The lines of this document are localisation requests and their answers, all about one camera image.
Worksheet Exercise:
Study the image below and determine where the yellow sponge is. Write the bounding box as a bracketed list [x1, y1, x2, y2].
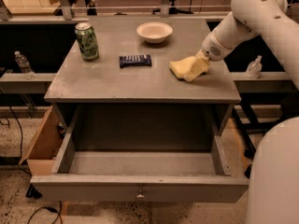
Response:
[169, 56, 198, 82]

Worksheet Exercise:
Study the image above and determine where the clear sanitizer bottle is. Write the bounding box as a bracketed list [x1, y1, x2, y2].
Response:
[246, 55, 263, 79]

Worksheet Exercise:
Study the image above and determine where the green soda can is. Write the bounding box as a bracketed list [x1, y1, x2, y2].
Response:
[75, 22, 99, 61]

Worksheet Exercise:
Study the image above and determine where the grey cabinet desk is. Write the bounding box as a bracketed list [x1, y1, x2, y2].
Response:
[44, 15, 242, 135]

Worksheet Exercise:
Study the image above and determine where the black office chair base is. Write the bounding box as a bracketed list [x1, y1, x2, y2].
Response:
[232, 105, 281, 179]

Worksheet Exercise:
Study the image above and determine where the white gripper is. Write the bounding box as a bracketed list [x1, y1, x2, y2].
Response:
[183, 32, 232, 82]

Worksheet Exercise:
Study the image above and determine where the grey open top drawer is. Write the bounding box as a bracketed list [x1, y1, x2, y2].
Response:
[31, 104, 249, 203]

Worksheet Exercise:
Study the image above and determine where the black floor cable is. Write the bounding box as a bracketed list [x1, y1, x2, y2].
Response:
[0, 105, 64, 224]

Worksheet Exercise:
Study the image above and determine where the blue candy bar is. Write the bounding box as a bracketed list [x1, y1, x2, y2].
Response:
[119, 54, 151, 68]

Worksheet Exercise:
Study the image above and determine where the brown cardboard box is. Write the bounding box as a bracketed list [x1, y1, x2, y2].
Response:
[20, 106, 63, 175]

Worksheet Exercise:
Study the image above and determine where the metal drawer knob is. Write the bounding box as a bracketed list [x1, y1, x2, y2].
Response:
[136, 189, 146, 201]

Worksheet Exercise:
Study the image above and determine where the clear water bottle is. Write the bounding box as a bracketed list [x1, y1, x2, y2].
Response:
[14, 51, 36, 80]

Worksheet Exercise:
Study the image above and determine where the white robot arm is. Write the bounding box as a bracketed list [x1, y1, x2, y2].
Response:
[199, 0, 299, 224]

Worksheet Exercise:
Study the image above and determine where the white bowl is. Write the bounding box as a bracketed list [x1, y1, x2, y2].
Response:
[136, 22, 173, 44]

